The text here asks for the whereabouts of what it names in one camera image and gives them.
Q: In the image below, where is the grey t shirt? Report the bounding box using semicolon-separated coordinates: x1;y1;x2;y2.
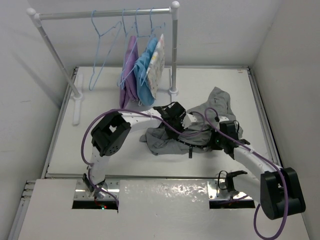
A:
139;87;237;156

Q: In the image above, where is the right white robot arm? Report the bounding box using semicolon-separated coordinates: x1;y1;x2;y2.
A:
210;120;306;220

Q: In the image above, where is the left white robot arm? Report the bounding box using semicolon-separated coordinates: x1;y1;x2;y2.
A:
80;102;197;193

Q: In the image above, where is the blue garment on hanger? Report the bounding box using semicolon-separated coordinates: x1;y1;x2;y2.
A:
133;37;158;106

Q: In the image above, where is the white patterned garment on hanger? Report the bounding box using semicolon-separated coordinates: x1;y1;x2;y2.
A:
146;33;165;99

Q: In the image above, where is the purple garment on hanger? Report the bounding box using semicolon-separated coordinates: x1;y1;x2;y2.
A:
119;35;139;109

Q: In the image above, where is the white foam front board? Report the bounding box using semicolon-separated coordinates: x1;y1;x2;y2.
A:
7;178;311;240

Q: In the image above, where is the white clothes rack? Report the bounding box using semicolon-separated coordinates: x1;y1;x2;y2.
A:
26;0;181;126

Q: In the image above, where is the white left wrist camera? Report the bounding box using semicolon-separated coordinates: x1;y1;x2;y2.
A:
181;113;199;129

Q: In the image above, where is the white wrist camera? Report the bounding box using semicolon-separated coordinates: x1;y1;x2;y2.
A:
216;116;230;129
181;113;199;129

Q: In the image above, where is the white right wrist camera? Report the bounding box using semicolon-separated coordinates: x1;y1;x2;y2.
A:
216;116;230;129

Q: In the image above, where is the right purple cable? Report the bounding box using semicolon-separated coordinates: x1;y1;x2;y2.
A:
204;107;288;238

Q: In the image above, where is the purple cable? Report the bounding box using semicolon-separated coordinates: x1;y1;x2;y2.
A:
204;107;288;238
80;107;206;208

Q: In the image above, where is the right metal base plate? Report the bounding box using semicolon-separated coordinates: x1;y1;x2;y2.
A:
207;179;252;201

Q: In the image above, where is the metal base plate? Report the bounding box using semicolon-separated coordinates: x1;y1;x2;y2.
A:
207;179;252;201
73;181;120;201

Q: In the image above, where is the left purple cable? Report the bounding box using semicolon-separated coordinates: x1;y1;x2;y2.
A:
80;107;206;208

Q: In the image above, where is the empty light blue wire hanger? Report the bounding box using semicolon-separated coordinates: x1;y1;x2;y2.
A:
88;10;123;91

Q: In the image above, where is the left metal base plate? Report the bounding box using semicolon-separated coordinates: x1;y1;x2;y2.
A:
73;181;120;201

